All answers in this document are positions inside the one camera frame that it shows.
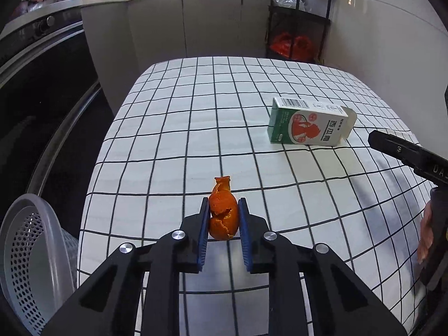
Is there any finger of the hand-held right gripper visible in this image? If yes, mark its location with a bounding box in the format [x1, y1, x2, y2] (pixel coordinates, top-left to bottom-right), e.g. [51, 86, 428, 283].
[368, 130, 426, 163]

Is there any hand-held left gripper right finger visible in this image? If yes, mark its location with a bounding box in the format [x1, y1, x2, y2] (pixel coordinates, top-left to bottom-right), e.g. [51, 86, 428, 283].
[238, 198, 408, 336]

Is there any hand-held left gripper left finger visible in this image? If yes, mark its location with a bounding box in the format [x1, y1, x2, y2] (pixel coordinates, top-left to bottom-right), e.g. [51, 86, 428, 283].
[40, 197, 211, 336]

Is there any orange peel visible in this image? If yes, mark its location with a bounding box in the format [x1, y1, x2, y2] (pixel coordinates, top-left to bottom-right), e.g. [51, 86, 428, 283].
[208, 176, 239, 241]

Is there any white and green carton box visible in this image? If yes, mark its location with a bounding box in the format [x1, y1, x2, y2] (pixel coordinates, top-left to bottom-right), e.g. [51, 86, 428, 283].
[268, 97, 358, 146]

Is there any grey perforated plastic basket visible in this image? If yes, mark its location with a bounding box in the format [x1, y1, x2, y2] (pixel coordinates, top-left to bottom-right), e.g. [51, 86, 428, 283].
[0, 193, 80, 336]

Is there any person's right hand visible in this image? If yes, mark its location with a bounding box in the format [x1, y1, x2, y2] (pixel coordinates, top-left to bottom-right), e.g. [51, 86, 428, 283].
[417, 201, 435, 265]

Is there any white checked tablecloth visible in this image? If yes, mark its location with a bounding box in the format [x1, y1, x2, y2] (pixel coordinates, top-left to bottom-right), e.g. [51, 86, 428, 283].
[76, 56, 448, 336]

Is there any red plastic bag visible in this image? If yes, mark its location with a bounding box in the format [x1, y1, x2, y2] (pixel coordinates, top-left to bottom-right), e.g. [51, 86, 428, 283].
[269, 31, 315, 62]

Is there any black metal shelf rack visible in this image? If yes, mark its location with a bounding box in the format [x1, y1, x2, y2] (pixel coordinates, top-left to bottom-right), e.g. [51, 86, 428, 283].
[265, 0, 337, 65]

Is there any grey kitchen counter cabinet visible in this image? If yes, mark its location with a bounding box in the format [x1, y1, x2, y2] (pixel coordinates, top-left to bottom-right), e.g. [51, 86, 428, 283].
[80, 0, 274, 116]

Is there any black built-in oven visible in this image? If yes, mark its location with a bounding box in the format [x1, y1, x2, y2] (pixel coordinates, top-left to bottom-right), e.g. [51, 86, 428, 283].
[0, 3, 116, 218]

